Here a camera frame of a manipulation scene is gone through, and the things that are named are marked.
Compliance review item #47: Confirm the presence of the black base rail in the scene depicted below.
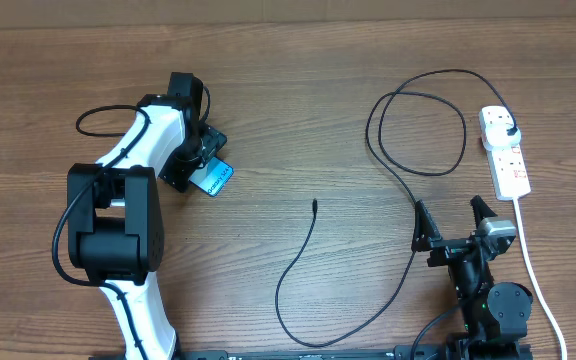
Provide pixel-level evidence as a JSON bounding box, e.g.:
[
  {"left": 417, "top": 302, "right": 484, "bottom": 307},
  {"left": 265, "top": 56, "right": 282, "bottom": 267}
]
[{"left": 87, "top": 344, "right": 534, "bottom": 360}]

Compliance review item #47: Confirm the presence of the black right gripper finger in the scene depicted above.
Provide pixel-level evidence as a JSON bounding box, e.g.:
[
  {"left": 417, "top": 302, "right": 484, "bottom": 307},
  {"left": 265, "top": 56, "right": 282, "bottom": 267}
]
[
  {"left": 470, "top": 195, "right": 496, "bottom": 228},
  {"left": 413, "top": 200, "right": 442, "bottom": 241}
]

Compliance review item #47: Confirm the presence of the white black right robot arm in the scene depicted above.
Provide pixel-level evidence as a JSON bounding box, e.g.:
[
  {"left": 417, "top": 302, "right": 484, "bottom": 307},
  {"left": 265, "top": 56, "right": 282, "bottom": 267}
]
[{"left": 396, "top": 196, "right": 533, "bottom": 359}]

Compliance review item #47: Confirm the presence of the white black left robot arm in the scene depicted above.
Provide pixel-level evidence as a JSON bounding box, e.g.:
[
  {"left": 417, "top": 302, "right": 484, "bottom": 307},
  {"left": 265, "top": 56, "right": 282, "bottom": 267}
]
[{"left": 52, "top": 72, "right": 234, "bottom": 359}]

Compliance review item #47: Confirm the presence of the white power strip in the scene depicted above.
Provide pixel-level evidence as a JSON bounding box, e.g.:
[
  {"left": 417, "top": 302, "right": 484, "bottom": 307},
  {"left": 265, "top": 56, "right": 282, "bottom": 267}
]
[{"left": 479, "top": 106, "right": 531, "bottom": 201}]

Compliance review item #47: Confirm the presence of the white charger adapter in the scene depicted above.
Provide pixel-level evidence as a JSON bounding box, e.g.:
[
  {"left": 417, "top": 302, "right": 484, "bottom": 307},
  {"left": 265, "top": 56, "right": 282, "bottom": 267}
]
[{"left": 482, "top": 123, "right": 522, "bottom": 151}]

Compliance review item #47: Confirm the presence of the blue smartphone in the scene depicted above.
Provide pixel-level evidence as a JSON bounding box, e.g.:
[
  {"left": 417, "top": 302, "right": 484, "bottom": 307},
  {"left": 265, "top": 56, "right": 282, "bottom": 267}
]
[{"left": 189, "top": 157, "right": 234, "bottom": 197}]

